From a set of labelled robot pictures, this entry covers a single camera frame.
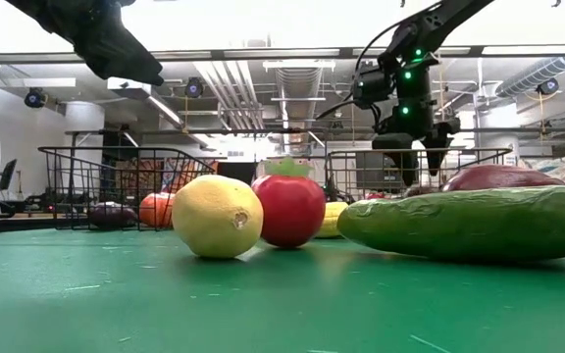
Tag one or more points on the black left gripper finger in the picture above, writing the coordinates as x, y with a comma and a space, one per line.
125, 61

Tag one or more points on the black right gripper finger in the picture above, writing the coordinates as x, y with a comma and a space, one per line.
437, 154
402, 157

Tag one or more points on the red bell pepper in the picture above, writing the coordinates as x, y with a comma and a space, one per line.
375, 195

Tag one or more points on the dark red fruit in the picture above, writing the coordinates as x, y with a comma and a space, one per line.
500, 177

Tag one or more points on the yellow banana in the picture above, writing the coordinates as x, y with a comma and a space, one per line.
334, 220

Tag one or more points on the red tomato with green leaves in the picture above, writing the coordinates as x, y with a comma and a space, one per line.
290, 211

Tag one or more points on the orange-red tomato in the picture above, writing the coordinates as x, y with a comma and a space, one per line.
157, 210

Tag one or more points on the purple eggplant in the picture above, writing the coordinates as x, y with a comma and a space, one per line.
113, 216

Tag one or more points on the pale yellow lemon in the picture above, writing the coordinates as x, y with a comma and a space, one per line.
214, 216

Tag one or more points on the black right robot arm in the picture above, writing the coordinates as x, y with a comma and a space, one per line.
439, 19

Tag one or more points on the green cucumber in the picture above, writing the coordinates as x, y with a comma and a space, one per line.
469, 225

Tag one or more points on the black monitor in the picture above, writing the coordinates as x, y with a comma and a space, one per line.
8, 174

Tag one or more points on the green table mat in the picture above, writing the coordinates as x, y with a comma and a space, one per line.
116, 304

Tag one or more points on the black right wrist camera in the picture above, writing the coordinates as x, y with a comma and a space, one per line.
373, 88

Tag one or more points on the black ceiling-hung camera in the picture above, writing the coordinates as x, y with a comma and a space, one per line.
35, 98
194, 88
549, 86

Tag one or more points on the silver ventilation duct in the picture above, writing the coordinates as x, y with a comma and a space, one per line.
298, 98
537, 73

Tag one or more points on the black overhead frame beam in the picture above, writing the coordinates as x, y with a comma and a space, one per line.
272, 53

